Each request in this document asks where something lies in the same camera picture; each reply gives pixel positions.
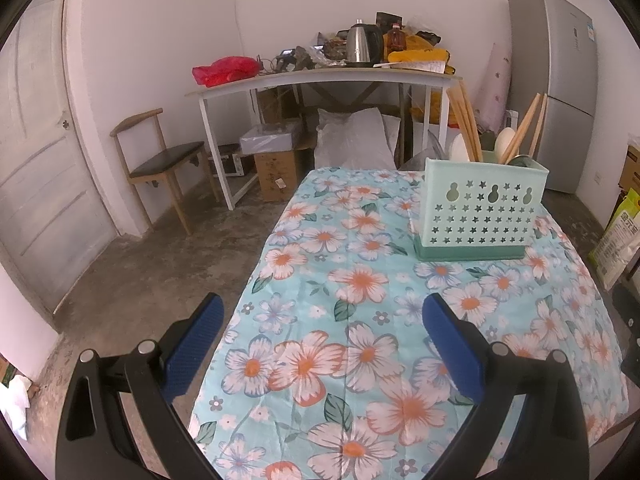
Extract green perforated utensil holder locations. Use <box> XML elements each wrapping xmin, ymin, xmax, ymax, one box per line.
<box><xmin>413</xmin><ymin>157</ymin><xmax>549</xmax><ymax>262</ymax></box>

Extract white crumpled cloth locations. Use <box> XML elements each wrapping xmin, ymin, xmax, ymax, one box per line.
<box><xmin>0</xmin><ymin>374</ymin><xmax>32</xmax><ymax>441</ymax></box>

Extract wooden chair with dark seat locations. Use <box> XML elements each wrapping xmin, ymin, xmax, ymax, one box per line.
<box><xmin>110</xmin><ymin>107</ymin><xmax>221</xmax><ymax>237</ymax></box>

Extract dark crumpled bags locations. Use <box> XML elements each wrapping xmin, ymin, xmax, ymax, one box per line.
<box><xmin>295</xmin><ymin>32</ymin><xmax>348</xmax><ymax>68</ymax></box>

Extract yellow bag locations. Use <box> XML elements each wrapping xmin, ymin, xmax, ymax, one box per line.
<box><xmin>387</xmin><ymin>34</ymin><xmax>456</xmax><ymax>76</ymax></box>

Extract white notebook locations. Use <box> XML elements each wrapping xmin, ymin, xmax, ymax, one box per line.
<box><xmin>389</xmin><ymin>60</ymin><xmax>447</xmax><ymax>75</ymax></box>

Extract cream rice paddle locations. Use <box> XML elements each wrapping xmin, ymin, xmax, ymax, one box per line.
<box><xmin>494</xmin><ymin>127</ymin><xmax>517</xmax><ymax>155</ymax></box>

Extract white plastic spoon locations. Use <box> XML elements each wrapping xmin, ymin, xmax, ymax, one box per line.
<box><xmin>448</xmin><ymin>131</ymin><xmax>472</xmax><ymax>163</ymax></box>

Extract red plastic bag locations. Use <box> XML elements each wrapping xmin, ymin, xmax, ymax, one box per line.
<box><xmin>192</xmin><ymin>56</ymin><xmax>262</xmax><ymax>87</ymax></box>

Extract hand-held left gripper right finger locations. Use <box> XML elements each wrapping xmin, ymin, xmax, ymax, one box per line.
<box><xmin>421</xmin><ymin>292</ymin><xmax>591</xmax><ymax>480</ymax></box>

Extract floral blue tablecloth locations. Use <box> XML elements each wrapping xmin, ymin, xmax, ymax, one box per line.
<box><xmin>187</xmin><ymin>166</ymin><xmax>630</xmax><ymax>480</ymax></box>

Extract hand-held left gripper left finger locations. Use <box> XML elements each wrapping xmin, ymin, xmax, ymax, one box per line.
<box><xmin>54</xmin><ymin>292</ymin><xmax>226</xmax><ymax>480</ymax></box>

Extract pink rolled mat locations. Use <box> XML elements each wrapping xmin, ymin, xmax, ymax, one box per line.
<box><xmin>472</xmin><ymin>42</ymin><xmax>513</xmax><ymax>128</ymax></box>

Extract brown cardboard box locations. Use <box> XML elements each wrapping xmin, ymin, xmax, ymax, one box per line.
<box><xmin>254</xmin><ymin>147</ymin><xmax>316</xmax><ymax>203</ymax></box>

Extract grey refrigerator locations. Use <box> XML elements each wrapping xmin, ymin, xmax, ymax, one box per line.
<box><xmin>507</xmin><ymin>0</ymin><xmax>599</xmax><ymax>195</ymax></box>

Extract clear plastic bag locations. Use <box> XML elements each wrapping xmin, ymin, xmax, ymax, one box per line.
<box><xmin>400</xmin><ymin>129</ymin><xmax>448</xmax><ymax>171</ymax></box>

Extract white-legged grey-top table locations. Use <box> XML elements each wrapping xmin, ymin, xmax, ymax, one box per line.
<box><xmin>185</xmin><ymin>67</ymin><xmax>464</xmax><ymax>211</ymax></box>

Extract pile of wooden chopsticks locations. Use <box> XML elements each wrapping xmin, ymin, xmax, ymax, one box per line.
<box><xmin>445</xmin><ymin>85</ymin><xmax>549</xmax><ymax>166</ymax></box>

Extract amber oil bottle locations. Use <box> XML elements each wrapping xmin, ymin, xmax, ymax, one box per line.
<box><xmin>385</xmin><ymin>24</ymin><xmax>407</xmax><ymax>53</ymax></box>

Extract white panel door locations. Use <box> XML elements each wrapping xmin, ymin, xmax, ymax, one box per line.
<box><xmin>0</xmin><ymin>0</ymin><xmax>120</xmax><ymax>316</ymax></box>

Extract white wrapped box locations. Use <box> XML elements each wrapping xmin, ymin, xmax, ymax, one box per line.
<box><xmin>239</xmin><ymin>119</ymin><xmax>303</xmax><ymax>155</ymax></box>

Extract yellow-green printed sack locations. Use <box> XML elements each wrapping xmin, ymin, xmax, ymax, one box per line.
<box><xmin>588</xmin><ymin>192</ymin><xmax>640</xmax><ymax>291</ymax></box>

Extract white pillow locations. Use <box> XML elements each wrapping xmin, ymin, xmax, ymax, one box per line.
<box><xmin>313</xmin><ymin>106</ymin><xmax>402</xmax><ymax>171</ymax></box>

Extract open cardboard box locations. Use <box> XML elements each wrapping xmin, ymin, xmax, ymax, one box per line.
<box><xmin>617</xmin><ymin>144</ymin><xmax>640</xmax><ymax>196</ymax></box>

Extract steel electric kettle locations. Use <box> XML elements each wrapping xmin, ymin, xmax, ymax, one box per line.
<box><xmin>345</xmin><ymin>19</ymin><xmax>384</xmax><ymax>68</ymax></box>

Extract orange-yellow bag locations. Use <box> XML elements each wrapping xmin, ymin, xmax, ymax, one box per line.
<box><xmin>410</xmin><ymin>87</ymin><xmax>458</xmax><ymax>128</ymax></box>

